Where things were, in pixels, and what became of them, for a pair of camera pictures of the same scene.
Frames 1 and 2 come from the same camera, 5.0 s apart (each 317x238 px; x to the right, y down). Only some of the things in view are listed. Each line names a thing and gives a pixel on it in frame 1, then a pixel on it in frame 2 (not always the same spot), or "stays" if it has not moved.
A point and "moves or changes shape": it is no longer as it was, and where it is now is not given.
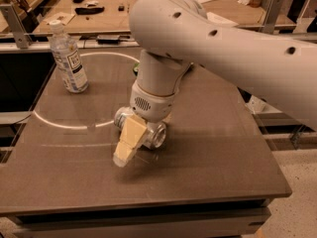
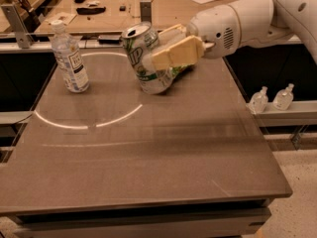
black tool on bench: (89, 10) stays
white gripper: (153, 106) → (215, 33)
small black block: (121, 8) stays
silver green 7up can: (157, 131) moves or changes shape
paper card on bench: (62, 17) stays
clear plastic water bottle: (67, 59) stays
